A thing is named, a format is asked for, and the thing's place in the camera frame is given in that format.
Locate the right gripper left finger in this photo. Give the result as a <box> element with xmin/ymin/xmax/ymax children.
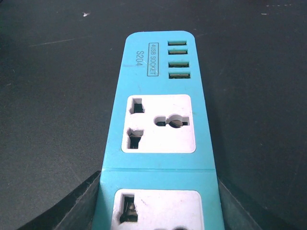
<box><xmin>18</xmin><ymin>171</ymin><xmax>101</xmax><ymax>230</ymax></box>

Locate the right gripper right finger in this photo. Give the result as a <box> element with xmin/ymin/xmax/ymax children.
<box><xmin>218</xmin><ymin>177</ymin><xmax>263</xmax><ymax>230</ymax></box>

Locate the teal power strip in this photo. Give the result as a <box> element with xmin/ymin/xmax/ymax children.
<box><xmin>92</xmin><ymin>31</ymin><xmax>224</xmax><ymax>230</ymax></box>

